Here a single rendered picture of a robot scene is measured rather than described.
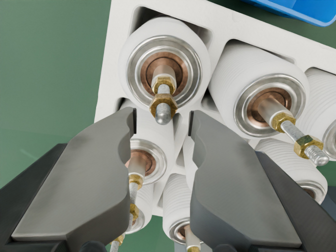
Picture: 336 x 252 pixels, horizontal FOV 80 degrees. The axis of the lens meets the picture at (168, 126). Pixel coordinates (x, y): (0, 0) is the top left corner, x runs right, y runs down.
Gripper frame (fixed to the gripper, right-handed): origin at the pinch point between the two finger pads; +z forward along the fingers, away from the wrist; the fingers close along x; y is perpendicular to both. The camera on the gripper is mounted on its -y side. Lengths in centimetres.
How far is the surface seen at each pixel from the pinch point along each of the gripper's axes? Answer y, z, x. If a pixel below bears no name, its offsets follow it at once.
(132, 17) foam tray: -4.1, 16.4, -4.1
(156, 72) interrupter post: -0.3, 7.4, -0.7
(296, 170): 13.1, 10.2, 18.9
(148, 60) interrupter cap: -0.9, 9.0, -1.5
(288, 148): 13.0, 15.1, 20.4
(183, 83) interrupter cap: 1.1, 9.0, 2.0
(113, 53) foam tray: 0.1, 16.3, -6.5
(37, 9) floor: -3.6, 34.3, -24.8
